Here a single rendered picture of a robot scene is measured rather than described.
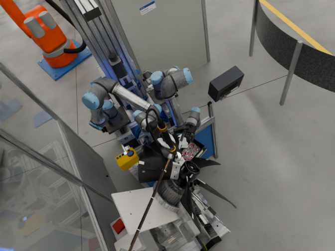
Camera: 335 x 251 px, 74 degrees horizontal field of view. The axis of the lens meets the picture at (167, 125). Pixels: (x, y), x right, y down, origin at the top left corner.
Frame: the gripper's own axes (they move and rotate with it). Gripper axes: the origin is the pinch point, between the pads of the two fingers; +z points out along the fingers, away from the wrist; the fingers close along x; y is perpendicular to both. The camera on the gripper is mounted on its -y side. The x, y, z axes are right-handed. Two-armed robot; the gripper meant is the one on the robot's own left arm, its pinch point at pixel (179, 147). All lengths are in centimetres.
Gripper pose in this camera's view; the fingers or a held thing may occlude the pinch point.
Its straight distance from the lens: 156.6
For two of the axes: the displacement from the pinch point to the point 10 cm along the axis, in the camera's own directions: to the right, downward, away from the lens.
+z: -3.5, 8.2, -4.5
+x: 1.2, 5.2, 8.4
